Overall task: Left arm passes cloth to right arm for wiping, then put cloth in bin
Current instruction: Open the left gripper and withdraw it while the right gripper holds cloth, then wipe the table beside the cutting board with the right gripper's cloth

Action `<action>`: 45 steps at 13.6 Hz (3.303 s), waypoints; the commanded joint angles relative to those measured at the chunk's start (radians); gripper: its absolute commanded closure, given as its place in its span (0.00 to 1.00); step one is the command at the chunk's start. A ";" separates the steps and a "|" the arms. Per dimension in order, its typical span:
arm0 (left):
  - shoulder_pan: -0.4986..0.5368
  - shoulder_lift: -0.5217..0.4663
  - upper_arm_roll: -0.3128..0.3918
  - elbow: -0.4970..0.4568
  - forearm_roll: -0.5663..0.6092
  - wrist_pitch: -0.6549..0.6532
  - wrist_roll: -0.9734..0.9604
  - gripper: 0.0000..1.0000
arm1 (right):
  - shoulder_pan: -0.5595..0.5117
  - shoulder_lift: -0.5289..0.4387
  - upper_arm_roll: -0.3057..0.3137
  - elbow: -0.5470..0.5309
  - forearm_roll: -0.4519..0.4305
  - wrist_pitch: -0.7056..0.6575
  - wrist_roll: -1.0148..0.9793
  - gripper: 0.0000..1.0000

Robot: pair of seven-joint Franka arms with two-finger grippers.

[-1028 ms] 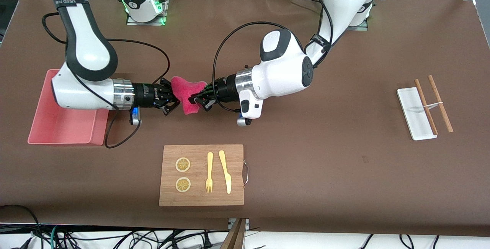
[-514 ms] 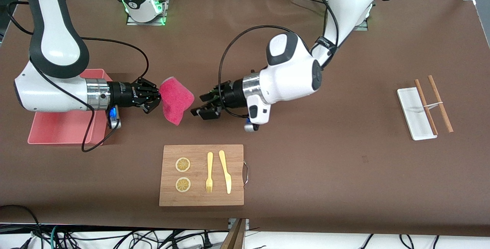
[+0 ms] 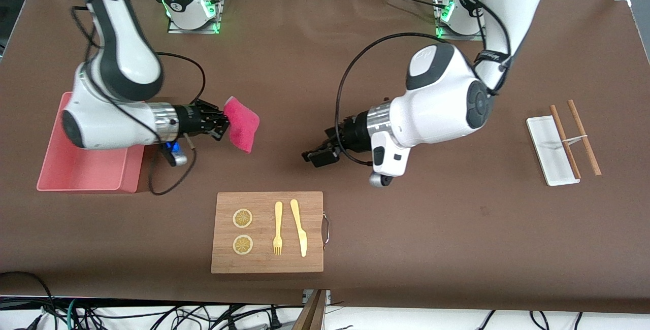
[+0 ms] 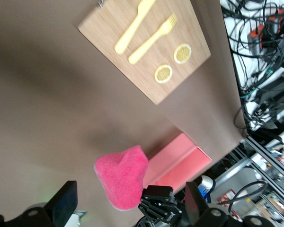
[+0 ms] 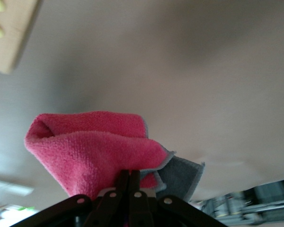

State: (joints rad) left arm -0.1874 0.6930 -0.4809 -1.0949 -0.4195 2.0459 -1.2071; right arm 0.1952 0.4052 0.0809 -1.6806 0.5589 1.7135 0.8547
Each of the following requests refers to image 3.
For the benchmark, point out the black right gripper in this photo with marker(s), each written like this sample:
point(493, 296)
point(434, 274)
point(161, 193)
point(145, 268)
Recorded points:
point(189, 118)

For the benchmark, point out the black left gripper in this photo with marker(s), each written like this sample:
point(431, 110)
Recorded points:
point(354, 132)

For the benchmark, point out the magenta pink cloth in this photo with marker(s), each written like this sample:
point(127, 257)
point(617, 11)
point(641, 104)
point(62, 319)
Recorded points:
point(242, 124)

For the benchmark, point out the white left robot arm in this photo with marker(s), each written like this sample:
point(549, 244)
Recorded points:
point(442, 106)

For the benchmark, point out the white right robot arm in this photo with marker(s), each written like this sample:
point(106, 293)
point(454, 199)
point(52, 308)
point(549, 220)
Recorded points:
point(111, 122)

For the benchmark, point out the yellow plastic knife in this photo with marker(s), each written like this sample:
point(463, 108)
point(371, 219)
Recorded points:
point(299, 228)

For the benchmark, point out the yellow plastic fork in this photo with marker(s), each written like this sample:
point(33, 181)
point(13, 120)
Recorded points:
point(278, 218)

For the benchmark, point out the lemon slice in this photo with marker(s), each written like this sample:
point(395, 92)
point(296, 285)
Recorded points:
point(242, 245)
point(242, 218)

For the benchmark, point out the brown paper table cover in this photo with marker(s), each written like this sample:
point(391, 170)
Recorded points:
point(406, 218)

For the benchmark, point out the wooden cutting board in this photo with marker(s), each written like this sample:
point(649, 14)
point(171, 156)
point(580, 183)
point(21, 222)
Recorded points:
point(264, 264)

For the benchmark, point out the pink plastic bin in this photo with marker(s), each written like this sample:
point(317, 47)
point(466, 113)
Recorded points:
point(86, 172)

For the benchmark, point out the brown wooden plank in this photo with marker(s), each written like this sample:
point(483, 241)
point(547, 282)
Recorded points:
point(311, 315)

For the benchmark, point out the black power plug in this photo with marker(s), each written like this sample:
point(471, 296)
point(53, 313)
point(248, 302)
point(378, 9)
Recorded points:
point(274, 320)

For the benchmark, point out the white rectangular tray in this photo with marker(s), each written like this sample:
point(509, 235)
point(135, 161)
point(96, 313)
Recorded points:
point(546, 147)

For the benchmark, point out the brown wooden chopstick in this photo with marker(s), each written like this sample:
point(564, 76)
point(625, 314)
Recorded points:
point(579, 122)
point(558, 124)

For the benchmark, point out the small white strip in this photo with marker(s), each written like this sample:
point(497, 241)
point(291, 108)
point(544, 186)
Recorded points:
point(575, 139)

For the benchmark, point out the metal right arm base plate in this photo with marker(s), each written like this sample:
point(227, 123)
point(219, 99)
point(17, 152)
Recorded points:
point(175, 30)

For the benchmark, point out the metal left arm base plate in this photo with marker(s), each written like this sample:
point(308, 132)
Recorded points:
point(447, 35)

